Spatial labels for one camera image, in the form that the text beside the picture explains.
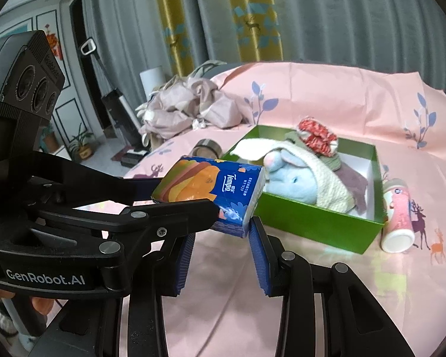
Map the blue tissue pack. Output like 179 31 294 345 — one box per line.
150 155 266 239

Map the yellow patterned curtain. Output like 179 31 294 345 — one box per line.
152 0 284 77

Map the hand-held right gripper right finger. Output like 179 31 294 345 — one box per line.
248 216 417 357

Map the grey curtain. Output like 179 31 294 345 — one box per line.
82 0 446 79

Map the pink bottle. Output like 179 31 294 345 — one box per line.
380 178 414 253

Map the blue plush toy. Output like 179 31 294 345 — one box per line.
264 149 318 205

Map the potted plant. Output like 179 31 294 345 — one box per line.
41 123 60 153
69 123 96 162

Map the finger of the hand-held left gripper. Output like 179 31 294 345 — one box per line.
40 198 220 290
33 151 164 212

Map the yellow white towel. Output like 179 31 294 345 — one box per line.
230 137 355 214

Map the sage green cloth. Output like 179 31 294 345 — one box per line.
282 130 343 172

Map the crumpled beige cloth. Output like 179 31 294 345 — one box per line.
136 76 244 145

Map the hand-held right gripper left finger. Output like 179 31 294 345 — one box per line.
30 234 194 357

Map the black stand with silver bar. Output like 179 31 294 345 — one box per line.
101 88 142 147

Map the green cardboard box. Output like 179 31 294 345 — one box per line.
221 124 387 255

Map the dark wooden base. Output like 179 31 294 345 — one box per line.
111 145 149 167

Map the red white scrunchie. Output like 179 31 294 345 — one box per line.
296 117 339 155

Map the red wall ornament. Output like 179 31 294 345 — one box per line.
45 25 63 60

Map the person's left hand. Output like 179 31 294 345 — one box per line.
0 284 55 316

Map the purple plush cloth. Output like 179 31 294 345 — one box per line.
336 167 368 209

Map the clear glass bottle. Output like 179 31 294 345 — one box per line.
191 138 224 159

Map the pink deer print bedsheet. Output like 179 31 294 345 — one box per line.
123 61 446 357

